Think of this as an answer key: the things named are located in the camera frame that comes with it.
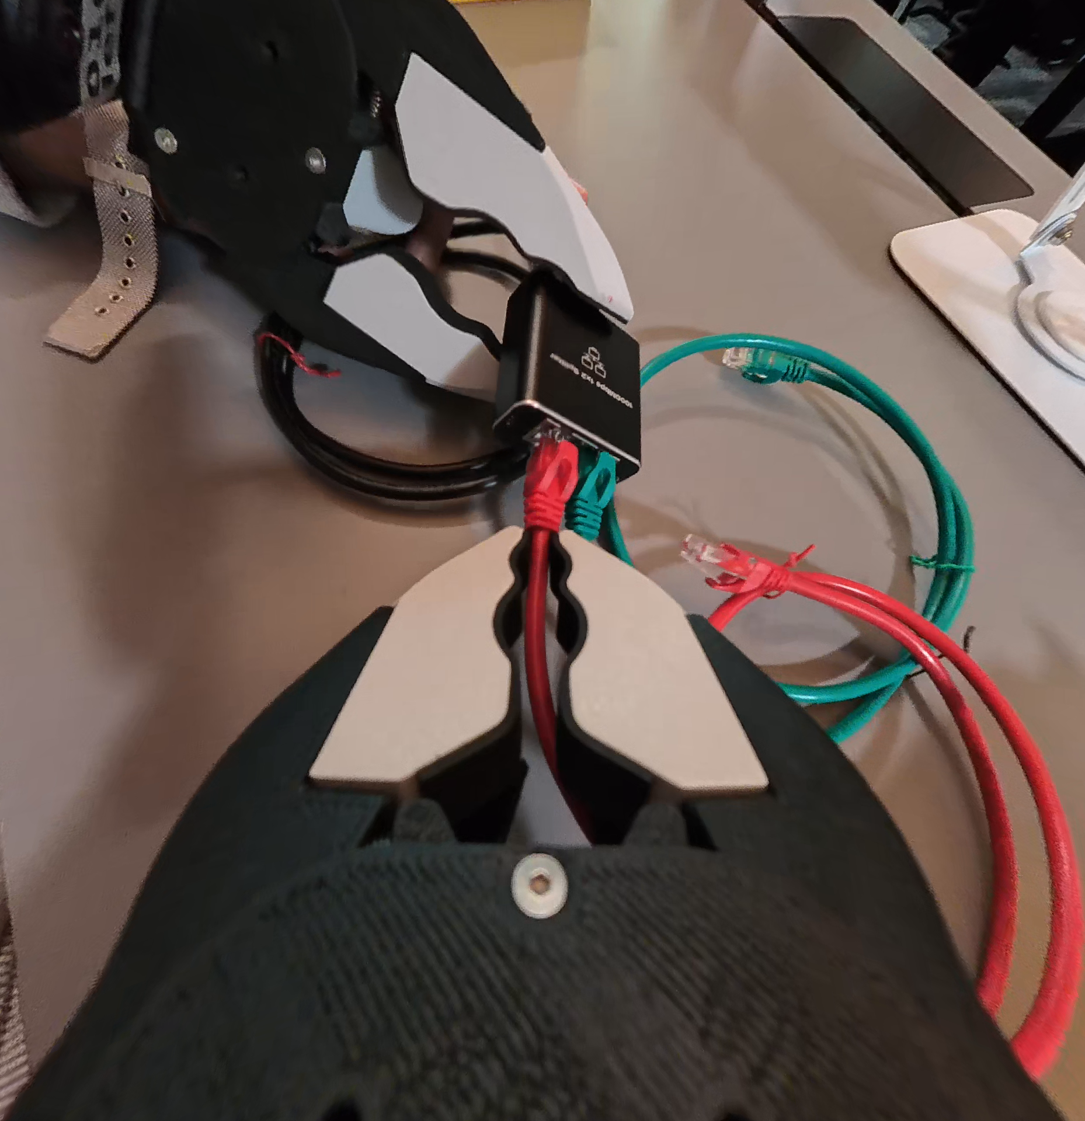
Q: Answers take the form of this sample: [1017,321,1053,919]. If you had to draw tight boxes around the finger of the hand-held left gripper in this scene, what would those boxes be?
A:
[342,52,638,324]
[320,250,504,392]

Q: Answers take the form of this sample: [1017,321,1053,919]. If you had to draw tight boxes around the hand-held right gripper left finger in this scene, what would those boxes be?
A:
[308,526,521,840]

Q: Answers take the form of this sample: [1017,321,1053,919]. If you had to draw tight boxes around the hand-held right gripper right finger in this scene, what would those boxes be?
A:
[555,529,770,846]

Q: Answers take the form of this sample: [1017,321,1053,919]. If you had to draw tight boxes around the black network cable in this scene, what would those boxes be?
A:
[254,215,544,505]

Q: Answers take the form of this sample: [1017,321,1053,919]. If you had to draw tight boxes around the black network splitter box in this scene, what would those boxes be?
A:
[493,279,642,483]

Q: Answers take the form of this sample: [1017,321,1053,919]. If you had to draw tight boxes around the green network cable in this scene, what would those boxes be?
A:
[564,333,977,746]

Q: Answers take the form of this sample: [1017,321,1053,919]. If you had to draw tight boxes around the red network cable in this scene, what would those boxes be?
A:
[524,435,1085,1081]

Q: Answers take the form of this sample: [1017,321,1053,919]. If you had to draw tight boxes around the red twist tie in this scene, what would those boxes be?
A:
[258,331,345,382]

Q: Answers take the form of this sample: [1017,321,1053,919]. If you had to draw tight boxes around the white metal stand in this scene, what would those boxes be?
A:
[889,132,1085,488]

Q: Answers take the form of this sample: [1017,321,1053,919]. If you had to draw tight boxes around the dark desk cable flap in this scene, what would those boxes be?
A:
[774,13,1034,215]

